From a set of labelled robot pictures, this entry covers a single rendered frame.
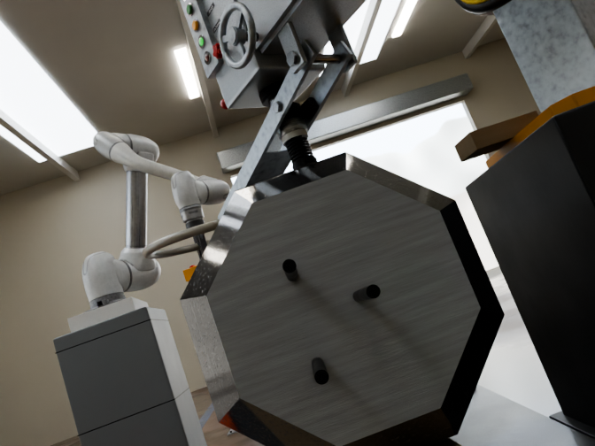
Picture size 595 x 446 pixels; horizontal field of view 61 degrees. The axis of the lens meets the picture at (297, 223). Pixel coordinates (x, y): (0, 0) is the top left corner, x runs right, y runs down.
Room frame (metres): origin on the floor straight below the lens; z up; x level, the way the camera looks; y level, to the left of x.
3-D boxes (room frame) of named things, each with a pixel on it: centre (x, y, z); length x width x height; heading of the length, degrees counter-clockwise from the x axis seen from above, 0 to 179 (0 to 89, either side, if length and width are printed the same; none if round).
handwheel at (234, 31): (1.11, -0.05, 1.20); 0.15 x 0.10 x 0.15; 37
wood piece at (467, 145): (1.32, -0.58, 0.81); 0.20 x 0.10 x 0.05; 99
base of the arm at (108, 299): (2.27, 0.94, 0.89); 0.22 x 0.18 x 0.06; 8
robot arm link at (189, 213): (2.00, 0.39, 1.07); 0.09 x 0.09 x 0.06
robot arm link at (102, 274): (2.30, 0.94, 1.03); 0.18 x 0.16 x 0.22; 148
